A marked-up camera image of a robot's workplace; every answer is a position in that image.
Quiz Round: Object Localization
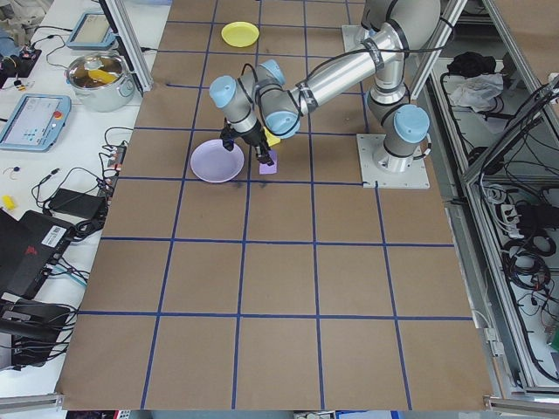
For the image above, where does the purple foam block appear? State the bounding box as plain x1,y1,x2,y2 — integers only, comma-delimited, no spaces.
259,150,280,176

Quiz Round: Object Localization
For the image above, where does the lilac plastic plate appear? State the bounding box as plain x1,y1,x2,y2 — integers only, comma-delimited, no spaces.
190,139,245,184

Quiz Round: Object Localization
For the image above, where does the yellow plastic plate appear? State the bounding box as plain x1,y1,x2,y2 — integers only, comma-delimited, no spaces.
220,21,260,48

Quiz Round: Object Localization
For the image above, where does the power strip with red switches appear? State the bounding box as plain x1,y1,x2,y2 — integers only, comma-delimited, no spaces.
100,141,128,176

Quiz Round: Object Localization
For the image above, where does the stainless steel pot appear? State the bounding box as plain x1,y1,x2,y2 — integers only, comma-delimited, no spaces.
65,51,135,113

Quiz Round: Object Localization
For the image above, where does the glass pot lid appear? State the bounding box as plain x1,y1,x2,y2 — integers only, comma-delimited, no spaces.
66,52,126,88

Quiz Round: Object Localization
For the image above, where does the black power brick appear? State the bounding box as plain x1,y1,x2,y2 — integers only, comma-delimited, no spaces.
46,188,108,218

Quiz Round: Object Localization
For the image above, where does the light blue teach pendant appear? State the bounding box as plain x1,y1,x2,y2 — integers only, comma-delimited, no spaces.
66,11,119,50
0,94,72,153

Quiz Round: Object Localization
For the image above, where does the white crumpled cloth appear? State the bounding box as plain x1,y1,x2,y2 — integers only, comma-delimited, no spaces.
449,72,506,113

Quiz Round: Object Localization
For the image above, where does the black cloth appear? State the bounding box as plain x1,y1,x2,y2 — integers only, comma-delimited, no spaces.
445,51,499,76

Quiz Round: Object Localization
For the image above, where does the white power strip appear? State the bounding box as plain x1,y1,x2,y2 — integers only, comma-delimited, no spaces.
497,203,525,239

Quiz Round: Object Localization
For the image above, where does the black laptop with white label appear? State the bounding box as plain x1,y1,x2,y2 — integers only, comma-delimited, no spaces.
0,209,79,301

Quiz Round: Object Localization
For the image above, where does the black electronic device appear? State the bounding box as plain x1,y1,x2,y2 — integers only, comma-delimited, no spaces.
0,299,79,370

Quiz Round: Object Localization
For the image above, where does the aluminium corner bar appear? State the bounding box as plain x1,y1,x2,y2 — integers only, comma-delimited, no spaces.
482,392,559,414
0,390,66,411

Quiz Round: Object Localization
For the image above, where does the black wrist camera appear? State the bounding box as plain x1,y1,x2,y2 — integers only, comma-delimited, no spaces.
219,124,239,153

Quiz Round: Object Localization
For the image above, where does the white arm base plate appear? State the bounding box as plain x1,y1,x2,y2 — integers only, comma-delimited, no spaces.
356,133,431,189
341,24,373,56

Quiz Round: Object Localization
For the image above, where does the aluminium frame post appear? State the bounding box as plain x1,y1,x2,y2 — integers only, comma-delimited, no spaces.
98,0,154,92
408,0,469,100

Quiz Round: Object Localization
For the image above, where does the V-shaped metal frame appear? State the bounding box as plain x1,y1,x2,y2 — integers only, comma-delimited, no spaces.
418,0,559,401

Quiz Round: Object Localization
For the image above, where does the black cable bundle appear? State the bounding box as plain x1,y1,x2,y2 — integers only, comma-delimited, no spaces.
497,235,556,293

